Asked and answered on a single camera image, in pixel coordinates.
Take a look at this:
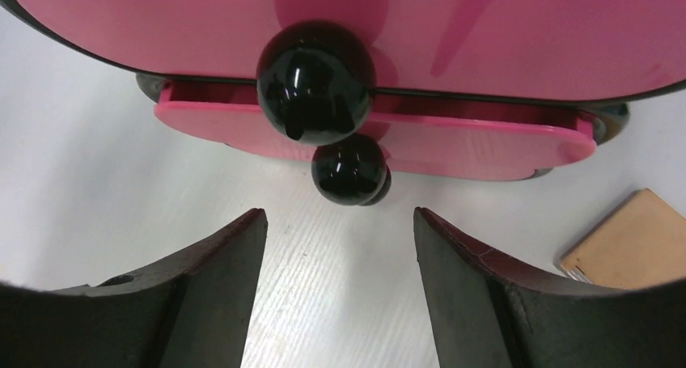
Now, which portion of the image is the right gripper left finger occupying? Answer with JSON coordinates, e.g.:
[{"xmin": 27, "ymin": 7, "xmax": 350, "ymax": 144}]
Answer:
[{"xmin": 1, "ymin": 209, "xmax": 268, "ymax": 367}]

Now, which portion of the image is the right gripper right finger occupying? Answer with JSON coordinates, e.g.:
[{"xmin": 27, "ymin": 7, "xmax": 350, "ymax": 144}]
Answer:
[{"xmin": 413, "ymin": 207, "xmax": 685, "ymax": 367}]

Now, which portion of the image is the tan square compact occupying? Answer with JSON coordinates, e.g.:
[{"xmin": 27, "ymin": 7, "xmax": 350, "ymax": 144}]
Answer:
[{"xmin": 557, "ymin": 188, "xmax": 685, "ymax": 290}]

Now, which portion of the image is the black pink drawer organizer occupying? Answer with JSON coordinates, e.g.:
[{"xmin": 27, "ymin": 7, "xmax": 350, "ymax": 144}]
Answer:
[{"xmin": 1, "ymin": 0, "xmax": 685, "ymax": 205}]

